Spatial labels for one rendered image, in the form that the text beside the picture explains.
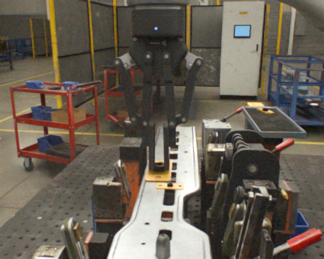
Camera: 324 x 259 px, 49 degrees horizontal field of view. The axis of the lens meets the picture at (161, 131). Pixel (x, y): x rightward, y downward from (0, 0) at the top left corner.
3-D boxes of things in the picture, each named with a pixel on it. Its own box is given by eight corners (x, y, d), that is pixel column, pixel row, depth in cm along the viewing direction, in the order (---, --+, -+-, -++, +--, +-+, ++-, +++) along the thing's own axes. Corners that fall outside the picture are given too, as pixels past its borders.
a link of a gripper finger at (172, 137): (168, 113, 54) (187, 112, 54) (168, 143, 56) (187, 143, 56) (167, 115, 53) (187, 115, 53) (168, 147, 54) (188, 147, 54)
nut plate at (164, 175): (149, 161, 60) (149, 155, 60) (171, 162, 60) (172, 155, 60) (144, 182, 52) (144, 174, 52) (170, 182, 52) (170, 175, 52)
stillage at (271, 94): (267, 100, 762) (270, 55, 735) (305, 101, 749) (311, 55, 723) (274, 112, 648) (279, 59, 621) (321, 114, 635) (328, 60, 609)
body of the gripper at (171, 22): (188, 9, 53) (187, 72, 55) (131, 9, 53) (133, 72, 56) (188, 6, 46) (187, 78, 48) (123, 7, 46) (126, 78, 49)
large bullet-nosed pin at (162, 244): (156, 256, 77) (156, 229, 76) (170, 257, 77) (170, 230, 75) (155, 265, 74) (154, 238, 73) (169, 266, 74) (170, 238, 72)
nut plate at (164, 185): (155, 189, 106) (155, 185, 106) (156, 183, 110) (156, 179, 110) (183, 189, 106) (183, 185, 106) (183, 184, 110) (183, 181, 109)
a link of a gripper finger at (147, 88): (154, 52, 49) (144, 51, 49) (148, 129, 53) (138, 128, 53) (156, 50, 53) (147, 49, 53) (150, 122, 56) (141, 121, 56)
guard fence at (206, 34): (113, 90, 875) (110, 5, 820) (115, 89, 888) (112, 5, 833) (265, 94, 825) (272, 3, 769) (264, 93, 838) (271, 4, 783)
